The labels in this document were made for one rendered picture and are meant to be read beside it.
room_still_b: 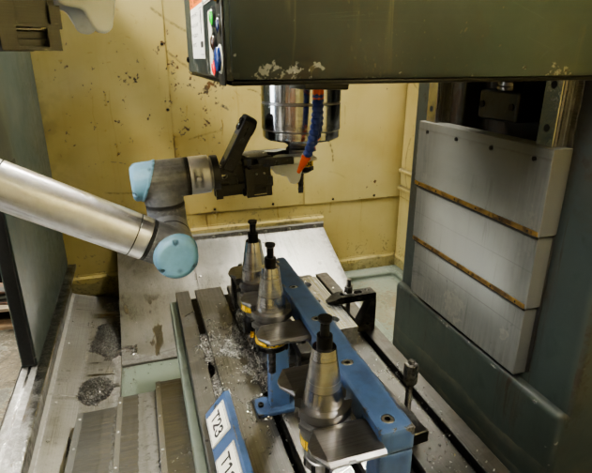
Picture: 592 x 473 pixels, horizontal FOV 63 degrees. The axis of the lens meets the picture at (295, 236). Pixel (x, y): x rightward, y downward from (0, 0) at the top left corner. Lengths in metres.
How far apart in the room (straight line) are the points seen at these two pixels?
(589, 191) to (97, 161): 1.61
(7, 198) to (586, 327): 1.05
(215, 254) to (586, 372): 1.39
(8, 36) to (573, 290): 1.00
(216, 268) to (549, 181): 1.32
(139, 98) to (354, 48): 1.36
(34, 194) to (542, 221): 0.91
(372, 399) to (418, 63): 0.45
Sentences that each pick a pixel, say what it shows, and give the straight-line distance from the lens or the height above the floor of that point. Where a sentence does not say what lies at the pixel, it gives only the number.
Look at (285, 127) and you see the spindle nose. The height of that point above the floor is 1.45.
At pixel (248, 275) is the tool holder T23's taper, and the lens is 0.81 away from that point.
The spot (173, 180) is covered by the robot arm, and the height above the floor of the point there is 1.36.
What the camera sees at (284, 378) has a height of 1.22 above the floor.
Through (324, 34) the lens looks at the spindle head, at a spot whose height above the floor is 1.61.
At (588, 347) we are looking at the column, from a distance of 1.14.
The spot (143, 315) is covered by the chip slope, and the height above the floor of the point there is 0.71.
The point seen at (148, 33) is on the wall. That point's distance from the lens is 1.96.
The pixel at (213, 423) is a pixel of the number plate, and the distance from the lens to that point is 0.99.
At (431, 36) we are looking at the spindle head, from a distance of 0.75.
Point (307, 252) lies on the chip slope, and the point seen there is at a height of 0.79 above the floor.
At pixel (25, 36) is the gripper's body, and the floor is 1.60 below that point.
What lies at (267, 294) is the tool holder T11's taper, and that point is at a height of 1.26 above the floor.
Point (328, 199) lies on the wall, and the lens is 2.20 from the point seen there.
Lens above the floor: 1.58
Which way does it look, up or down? 20 degrees down
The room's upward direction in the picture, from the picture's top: straight up
